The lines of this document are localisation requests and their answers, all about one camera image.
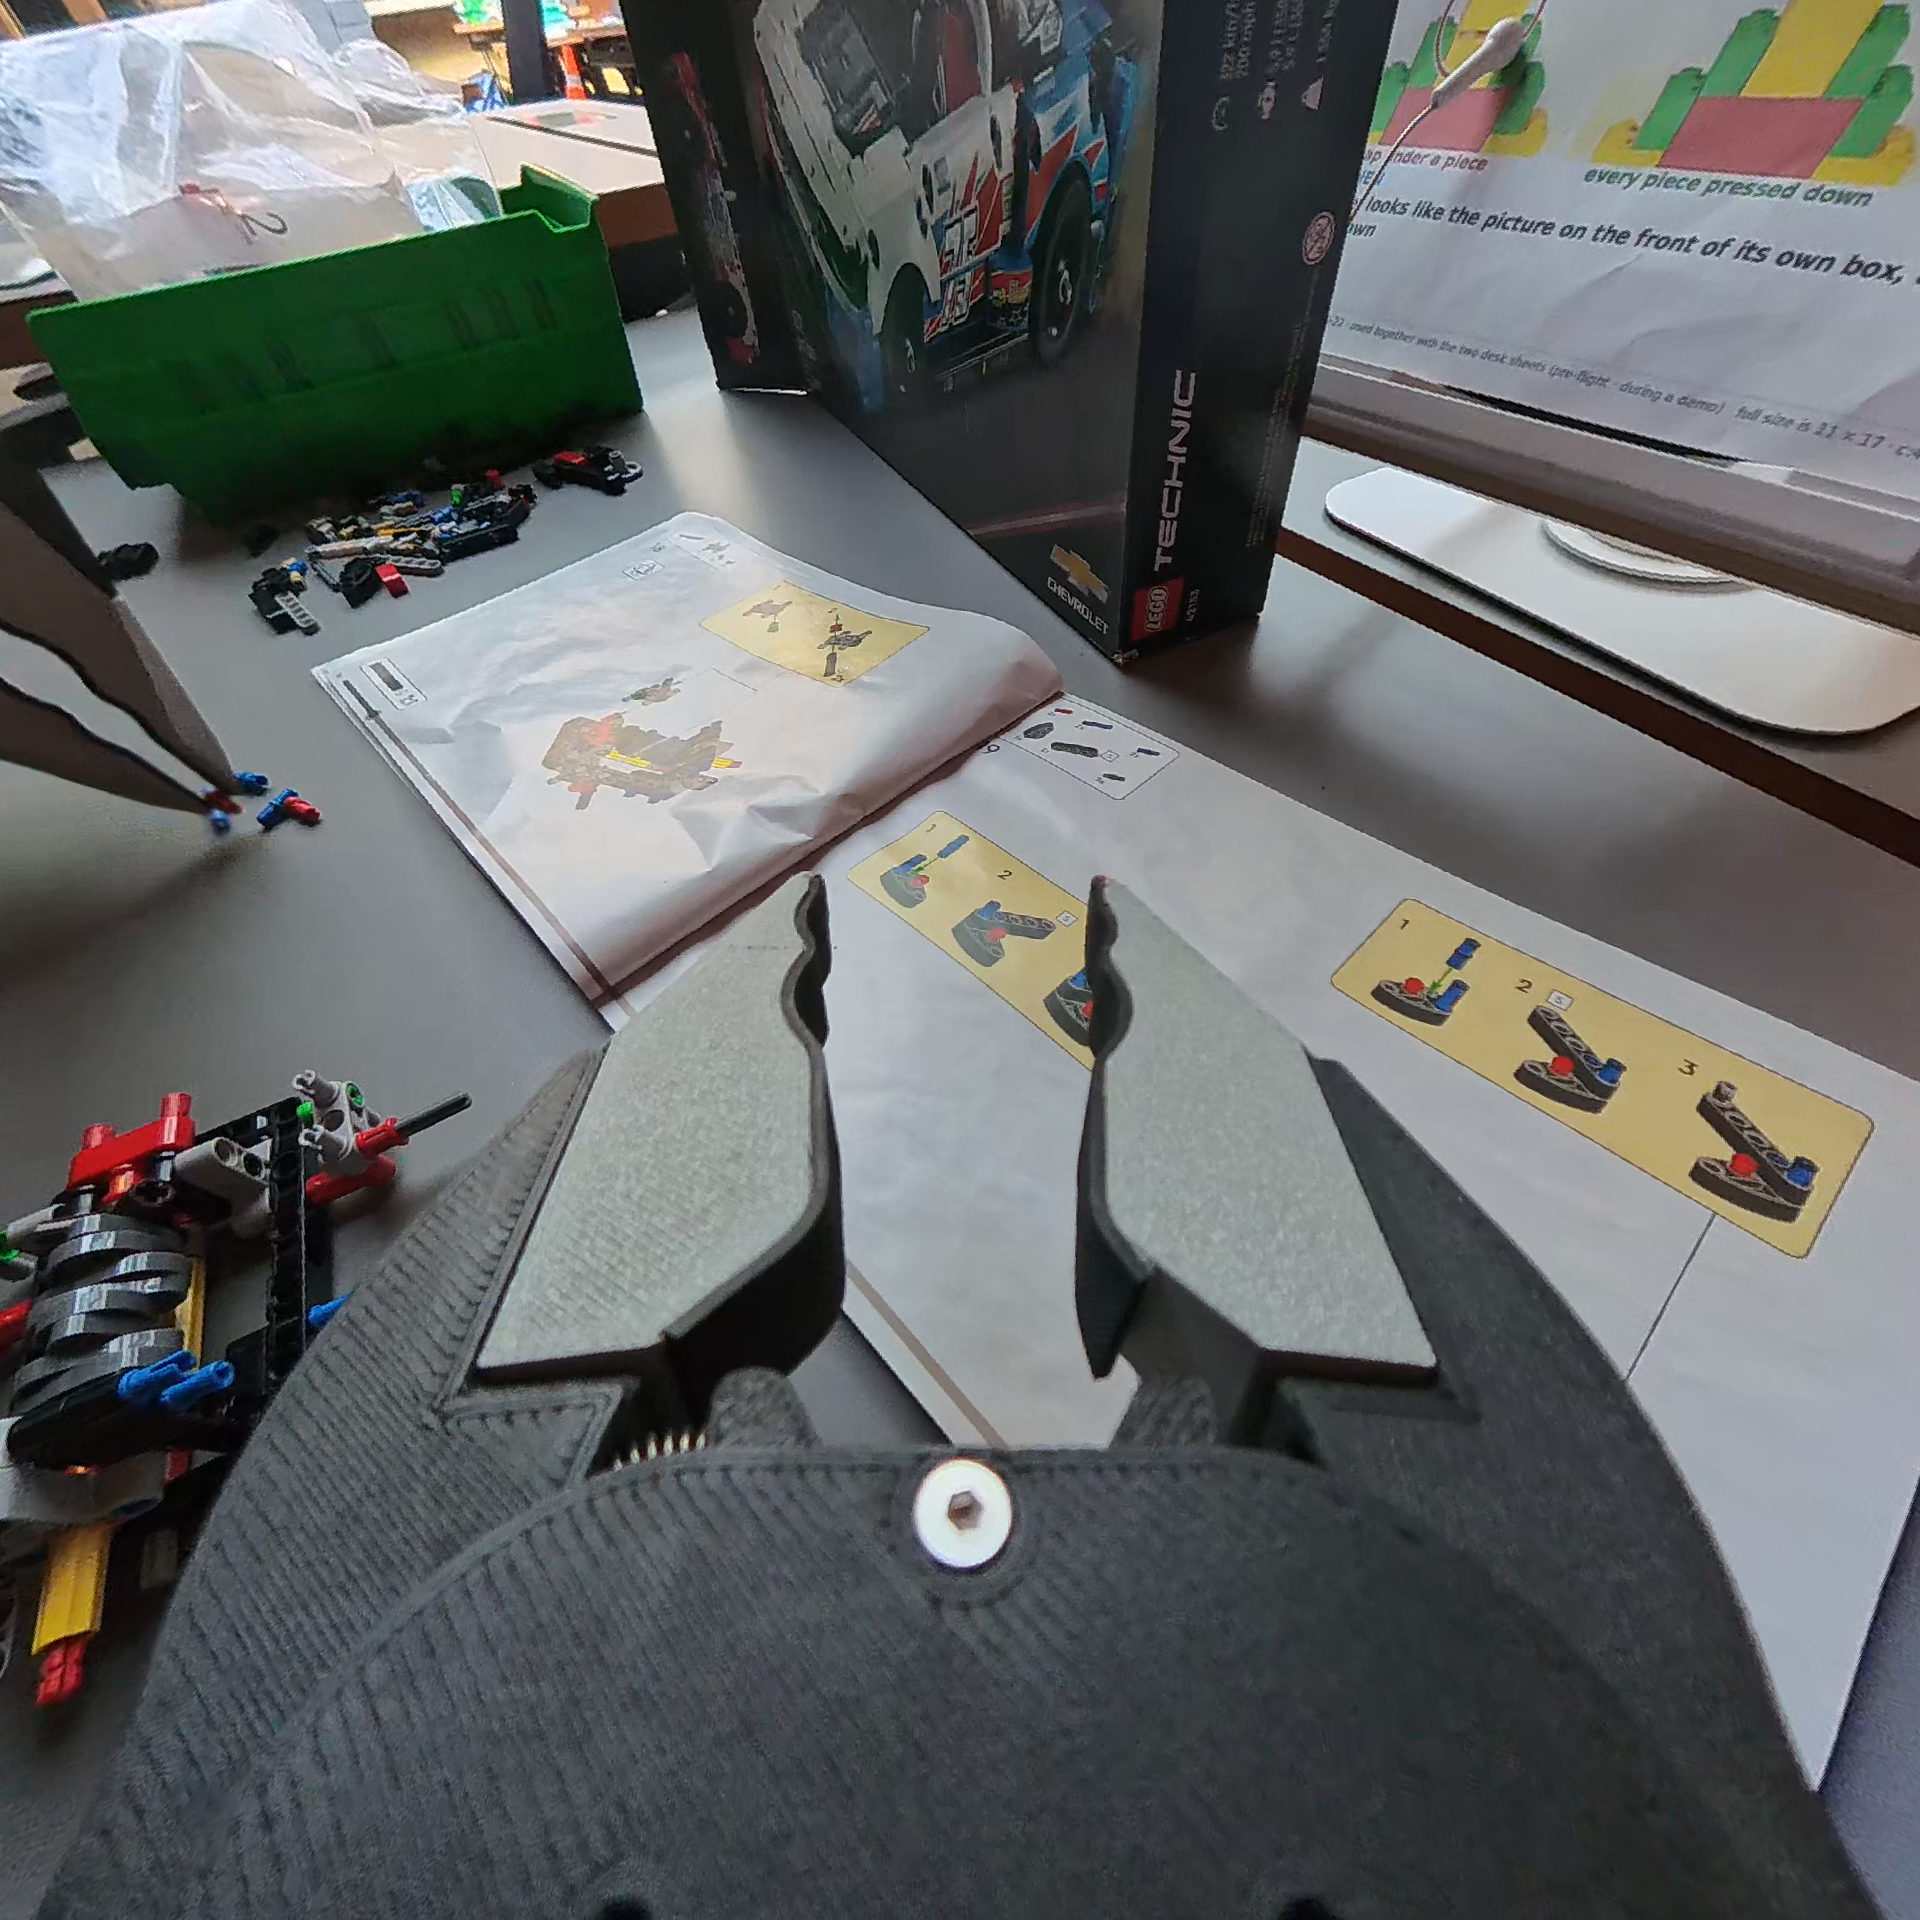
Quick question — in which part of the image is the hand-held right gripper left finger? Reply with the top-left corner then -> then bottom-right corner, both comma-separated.
472,874 -> 845,1387

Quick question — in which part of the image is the white background table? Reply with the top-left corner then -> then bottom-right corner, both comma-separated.
464,99 -> 692,323

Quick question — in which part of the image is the pile of lego pieces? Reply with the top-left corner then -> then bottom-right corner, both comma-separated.
98,441 -> 644,635

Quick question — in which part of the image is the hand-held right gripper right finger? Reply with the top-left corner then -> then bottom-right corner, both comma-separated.
1074,877 -> 1435,1442

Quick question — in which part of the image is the lego instruction booklet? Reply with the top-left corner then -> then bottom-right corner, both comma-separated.
313,509 -> 1920,1786

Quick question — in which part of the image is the black lego chassis assembly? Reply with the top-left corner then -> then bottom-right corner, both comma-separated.
0,1068 -> 472,1712

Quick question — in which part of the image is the white tipped wire clip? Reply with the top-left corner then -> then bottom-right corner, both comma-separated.
1424,0 -> 1552,112

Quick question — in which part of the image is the white computer monitor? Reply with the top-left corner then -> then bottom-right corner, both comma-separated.
1272,0 -> 1920,739

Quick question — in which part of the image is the green plastic bin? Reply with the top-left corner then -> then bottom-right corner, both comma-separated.
27,167 -> 644,526

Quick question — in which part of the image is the dark car picture box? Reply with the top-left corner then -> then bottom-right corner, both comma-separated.
616,0 -> 1402,662

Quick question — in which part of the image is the white printed instruction sheet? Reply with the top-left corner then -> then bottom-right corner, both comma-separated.
1320,0 -> 1920,503

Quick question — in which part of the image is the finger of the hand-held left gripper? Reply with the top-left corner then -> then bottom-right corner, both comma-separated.
0,495 -> 240,798
0,681 -> 215,820

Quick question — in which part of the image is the clear plastic bag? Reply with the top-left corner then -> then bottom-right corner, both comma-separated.
0,0 -> 495,302

